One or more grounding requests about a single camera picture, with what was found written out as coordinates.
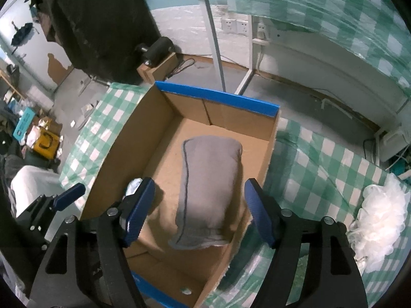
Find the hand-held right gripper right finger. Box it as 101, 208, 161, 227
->
244, 177, 368, 308

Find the yellow box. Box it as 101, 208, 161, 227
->
34, 130, 61, 161

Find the small brown cardboard box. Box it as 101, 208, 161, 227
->
137, 52, 179, 85

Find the white bath loofah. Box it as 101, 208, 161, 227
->
348, 173, 411, 272

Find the green checked tablecloth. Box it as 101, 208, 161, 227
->
167, 0, 411, 97
58, 82, 411, 308

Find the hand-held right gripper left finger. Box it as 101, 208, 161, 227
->
30, 177, 156, 308

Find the dark folded umbrella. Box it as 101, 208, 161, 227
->
11, 22, 34, 46

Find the teal box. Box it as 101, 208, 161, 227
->
13, 107, 36, 140

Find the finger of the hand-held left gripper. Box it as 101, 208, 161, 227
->
15, 182, 87, 251

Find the grey towel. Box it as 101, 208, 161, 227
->
169, 136, 244, 250

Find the cardboard box with blue edge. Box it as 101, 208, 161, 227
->
79, 81, 281, 308

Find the black dumbbell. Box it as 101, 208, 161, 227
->
135, 37, 175, 68

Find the white appliance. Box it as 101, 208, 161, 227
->
374, 125, 408, 164

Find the teal plastic object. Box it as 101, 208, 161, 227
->
390, 162, 409, 176

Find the black cloth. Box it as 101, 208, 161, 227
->
27, 0, 161, 85

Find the small white cloth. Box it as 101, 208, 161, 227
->
125, 177, 143, 197

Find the white plastic bag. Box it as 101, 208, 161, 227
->
11, 165, 61, 219

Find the white table frame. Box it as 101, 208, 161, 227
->
193, 0, 270, 96

